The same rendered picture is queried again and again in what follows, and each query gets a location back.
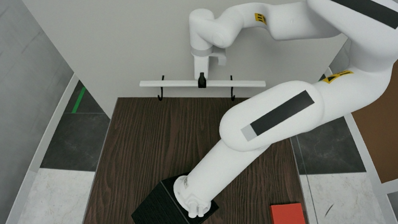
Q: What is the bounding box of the red flat block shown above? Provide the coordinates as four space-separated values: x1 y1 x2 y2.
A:
269 203 305 224

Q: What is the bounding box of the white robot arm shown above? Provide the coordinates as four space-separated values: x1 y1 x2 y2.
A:
173 0 398 218

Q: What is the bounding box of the light grey wall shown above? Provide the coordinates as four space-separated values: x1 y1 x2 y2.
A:
22 0 348 119

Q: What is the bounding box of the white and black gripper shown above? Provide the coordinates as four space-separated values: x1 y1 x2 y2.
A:
192 54 209 88

